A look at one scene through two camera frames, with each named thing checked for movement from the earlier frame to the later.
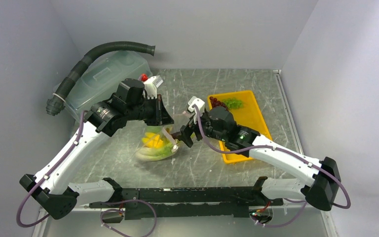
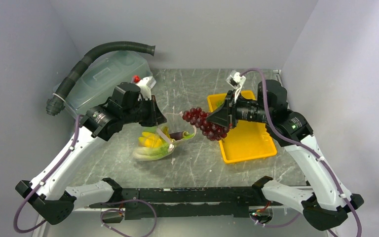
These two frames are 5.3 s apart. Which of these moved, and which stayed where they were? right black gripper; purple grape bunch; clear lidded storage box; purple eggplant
Moved: purple grape bunch; right black gripper
Stayed: clear lidded storage box; purple eggplant
